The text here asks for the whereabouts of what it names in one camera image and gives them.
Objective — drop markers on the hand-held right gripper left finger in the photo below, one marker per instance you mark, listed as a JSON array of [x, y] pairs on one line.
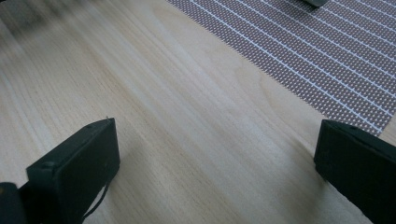
[[74, 168]]

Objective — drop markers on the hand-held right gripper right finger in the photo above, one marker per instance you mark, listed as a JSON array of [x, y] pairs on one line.
[[358, 165]]

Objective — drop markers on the brown woven striped placemat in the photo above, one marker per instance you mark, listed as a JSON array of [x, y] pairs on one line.
[[305, 53]]

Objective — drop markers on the grey object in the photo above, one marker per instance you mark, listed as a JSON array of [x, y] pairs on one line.
[[315, 2]]

